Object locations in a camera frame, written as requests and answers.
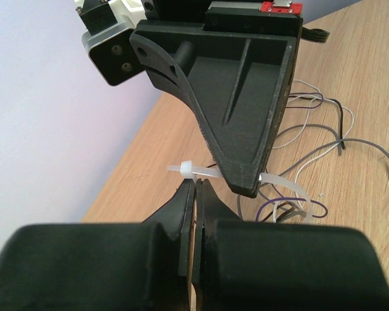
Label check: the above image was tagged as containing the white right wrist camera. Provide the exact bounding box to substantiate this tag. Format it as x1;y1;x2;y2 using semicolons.
75;0;146;86

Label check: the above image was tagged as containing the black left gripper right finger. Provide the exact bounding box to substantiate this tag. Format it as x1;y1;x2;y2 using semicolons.
196;179;241;238

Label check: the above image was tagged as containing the white wire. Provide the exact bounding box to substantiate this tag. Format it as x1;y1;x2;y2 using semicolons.
272;78;355;224

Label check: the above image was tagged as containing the white zip tie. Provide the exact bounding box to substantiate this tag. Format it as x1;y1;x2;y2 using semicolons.
168;161;313;224

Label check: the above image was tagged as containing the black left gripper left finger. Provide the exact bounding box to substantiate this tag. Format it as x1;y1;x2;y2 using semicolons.
141;176;197;241

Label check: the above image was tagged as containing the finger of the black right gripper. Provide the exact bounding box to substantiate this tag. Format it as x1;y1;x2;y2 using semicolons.
130;19;302;198

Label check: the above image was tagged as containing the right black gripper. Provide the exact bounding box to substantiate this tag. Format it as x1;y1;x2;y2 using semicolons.
139;1;303;25

